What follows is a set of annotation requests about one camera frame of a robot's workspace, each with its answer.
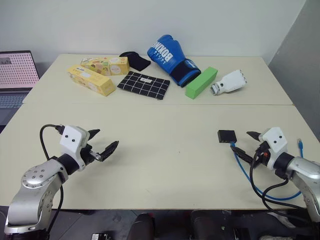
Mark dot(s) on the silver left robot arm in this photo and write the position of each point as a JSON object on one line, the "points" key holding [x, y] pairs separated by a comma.
{"points": [[35, 187]]}

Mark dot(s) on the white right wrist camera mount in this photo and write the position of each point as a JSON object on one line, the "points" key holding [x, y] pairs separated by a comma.
{"points": [[275, 140]]}

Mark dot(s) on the long yellow carton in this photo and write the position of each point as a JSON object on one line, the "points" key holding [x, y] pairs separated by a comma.
{"points": [[90, 80]]}

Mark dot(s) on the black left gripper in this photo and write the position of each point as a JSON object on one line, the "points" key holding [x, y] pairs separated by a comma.
{"points": [[86, 155]]}

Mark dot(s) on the green rectangular block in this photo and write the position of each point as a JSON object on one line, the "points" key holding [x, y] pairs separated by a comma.
{"points": [[201, 82]]}

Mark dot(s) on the black folded cloth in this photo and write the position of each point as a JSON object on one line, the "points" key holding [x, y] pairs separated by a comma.
{"points": [[136, 61]]}

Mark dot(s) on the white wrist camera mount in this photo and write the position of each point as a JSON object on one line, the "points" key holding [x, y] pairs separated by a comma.
{"points": [[72, 142], [275, 140]]}

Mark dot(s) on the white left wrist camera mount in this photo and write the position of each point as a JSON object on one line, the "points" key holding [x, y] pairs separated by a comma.
{"points": [[72, 142]]}

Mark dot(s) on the small black square box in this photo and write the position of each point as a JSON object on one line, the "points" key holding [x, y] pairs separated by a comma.
{"points": [[226, 136]]}

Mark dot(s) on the yellow carton with pictures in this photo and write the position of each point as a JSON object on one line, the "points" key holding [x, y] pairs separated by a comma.
{"points": [[107, 65]]}

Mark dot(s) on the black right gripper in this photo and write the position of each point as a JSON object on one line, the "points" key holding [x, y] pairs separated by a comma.
{"points": [[262, 155]]}

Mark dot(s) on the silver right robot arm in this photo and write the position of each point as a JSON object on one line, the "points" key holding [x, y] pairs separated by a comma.
{"points": [[306, 175]]}

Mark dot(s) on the grey laptop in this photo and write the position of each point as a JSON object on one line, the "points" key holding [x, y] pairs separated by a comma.
{"points": [[15, 72]]}

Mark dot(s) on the white crumpled object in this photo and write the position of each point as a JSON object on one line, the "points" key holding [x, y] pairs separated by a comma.
{"points": [[281, 220]]}

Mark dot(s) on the blue boxing glove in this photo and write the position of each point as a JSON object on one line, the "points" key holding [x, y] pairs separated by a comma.
{"points": [[170, 57]]}

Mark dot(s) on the dark rounded shape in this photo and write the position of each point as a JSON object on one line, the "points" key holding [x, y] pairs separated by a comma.
{"points": [[147, 225]]}

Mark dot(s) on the black white checked pouch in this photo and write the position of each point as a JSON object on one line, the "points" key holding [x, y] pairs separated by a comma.
{"points": [[143, 85]]}

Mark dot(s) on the white robot hand shell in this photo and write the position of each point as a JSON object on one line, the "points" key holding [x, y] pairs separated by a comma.
{"points": [[231, 82]]}

